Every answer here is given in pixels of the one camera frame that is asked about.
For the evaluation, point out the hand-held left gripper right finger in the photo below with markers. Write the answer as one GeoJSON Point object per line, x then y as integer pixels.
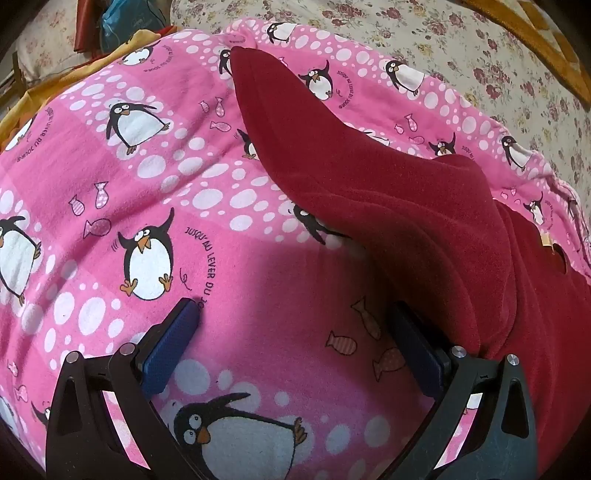
{"type": "Point", "coordinates": [416, 353]}

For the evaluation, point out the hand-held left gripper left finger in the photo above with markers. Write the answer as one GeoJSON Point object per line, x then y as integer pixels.
{"type": "Point", "coordinates": [170, 351]}

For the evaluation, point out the dark red fleece garment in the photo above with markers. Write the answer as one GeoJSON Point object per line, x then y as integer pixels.
{"type": "Point", "coordinates": [392, 207]}

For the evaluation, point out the pink penguin print blanket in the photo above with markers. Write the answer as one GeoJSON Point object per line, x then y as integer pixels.
{"type": "Point", "coordinates": [254, 323]}

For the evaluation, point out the yellow orange cloth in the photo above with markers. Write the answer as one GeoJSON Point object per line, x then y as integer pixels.
{"type": "Point", "coordinates": [46, 87]}

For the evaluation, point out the floral bedsheet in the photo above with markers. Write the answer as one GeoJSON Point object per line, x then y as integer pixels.
{"type": "Point", "coordinates": [415, 41]}

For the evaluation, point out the blue plastic bag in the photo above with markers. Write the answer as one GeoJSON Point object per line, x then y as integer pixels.
{"type": "Point", "coordinates": [131, 21]}

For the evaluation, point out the red bag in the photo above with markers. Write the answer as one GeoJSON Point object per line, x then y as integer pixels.
{"type": "Point", "coordinates": [90, 25]}

